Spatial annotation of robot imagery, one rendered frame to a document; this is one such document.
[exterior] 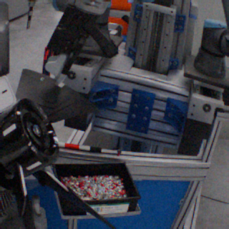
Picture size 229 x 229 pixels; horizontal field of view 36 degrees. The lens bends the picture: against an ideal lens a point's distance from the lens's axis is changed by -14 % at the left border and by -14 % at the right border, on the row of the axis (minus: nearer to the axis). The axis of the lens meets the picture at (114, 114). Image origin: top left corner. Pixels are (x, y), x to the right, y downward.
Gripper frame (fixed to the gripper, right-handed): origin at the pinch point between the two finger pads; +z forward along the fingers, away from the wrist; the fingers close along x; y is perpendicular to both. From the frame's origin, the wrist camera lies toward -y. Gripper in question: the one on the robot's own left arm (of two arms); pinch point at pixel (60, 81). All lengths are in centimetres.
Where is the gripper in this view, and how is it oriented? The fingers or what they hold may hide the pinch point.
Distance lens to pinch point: 93.5
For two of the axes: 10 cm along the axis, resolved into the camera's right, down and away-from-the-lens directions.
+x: 0.0, 5.1, -8.6
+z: -4.2, 7.8, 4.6
